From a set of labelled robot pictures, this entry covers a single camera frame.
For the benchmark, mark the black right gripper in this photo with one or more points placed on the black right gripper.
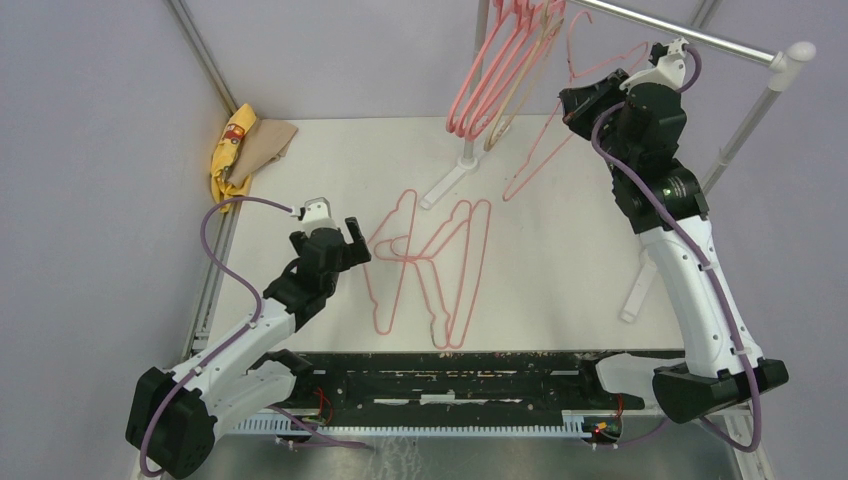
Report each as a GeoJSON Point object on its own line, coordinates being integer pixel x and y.
{"type": "Point", "coordinates": [582, 101]}

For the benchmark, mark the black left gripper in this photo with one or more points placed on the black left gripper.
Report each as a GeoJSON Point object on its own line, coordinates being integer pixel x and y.
{"type": "Point", "coordinates": [353, 232]}

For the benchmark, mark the thick pink plastic hanger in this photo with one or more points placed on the thick pink plastic hanger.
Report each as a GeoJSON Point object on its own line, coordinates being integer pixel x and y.
{"type": "Point", "coordinates": [495, 24]}

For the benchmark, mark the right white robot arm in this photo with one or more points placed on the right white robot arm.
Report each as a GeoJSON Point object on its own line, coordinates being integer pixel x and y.
{"type": "Point", "coordinates": [723, 364]}

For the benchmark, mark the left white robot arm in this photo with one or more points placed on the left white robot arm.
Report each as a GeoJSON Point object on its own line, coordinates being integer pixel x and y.
{"type": "Point", "coordinates": [177, 416]}

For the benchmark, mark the beige cloth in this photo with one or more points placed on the beige cloth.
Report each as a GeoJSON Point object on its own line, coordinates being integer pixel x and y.
{"type": "Point", "coordinates": [266, 142]}

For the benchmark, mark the yellow printed cloth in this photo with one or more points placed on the yellow printed cloth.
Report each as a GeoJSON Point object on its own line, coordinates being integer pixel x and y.
{"type": "Point", "coordinates": [226, 154]}

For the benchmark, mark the silver clothes rack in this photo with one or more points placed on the silver clothes rack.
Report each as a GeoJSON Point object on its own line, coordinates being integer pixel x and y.
{"type": "Point", "coordinates": [785, 67]}

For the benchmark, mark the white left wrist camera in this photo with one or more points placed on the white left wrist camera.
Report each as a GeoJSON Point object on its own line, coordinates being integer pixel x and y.
{"type": "Point", "coordinates": [316, 214]}

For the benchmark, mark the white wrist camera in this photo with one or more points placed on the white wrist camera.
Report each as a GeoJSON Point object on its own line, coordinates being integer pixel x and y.
{"type": "Point", "coordinates": [316, 214]}
{"type": "Point", "coordinates": [677, 65]}

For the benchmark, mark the thin pink wire hanger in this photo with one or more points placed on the thin pink wire hanger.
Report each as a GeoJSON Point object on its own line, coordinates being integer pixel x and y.
{"type": "Point", "coordinates": [389, 246]}

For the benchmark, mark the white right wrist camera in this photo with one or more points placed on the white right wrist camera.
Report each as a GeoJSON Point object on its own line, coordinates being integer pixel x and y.
{"type": "Point", "coordinates": [677, 65]}

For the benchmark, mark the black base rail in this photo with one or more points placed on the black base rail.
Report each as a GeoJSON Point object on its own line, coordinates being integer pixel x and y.
{"type": "Point", "coordinates": [452, 389]}

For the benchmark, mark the white slotted cable duct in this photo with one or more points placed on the white slotted cable duct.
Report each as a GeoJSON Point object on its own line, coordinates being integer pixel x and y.
{"type": "Point", "coordinates": [278, 424]}

